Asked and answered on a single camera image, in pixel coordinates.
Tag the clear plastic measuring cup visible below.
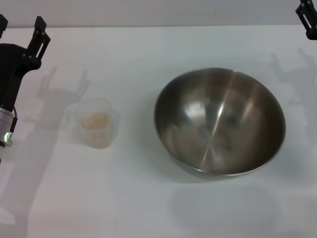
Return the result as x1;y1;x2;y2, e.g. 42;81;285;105
65;97;121;150

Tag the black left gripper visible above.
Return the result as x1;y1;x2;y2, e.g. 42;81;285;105
0;14;52;110

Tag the uncooked rice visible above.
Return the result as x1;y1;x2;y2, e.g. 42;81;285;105
81;111;109;148

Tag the stainless steel mixing bowl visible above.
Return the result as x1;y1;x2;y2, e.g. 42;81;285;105
153;66;287;180

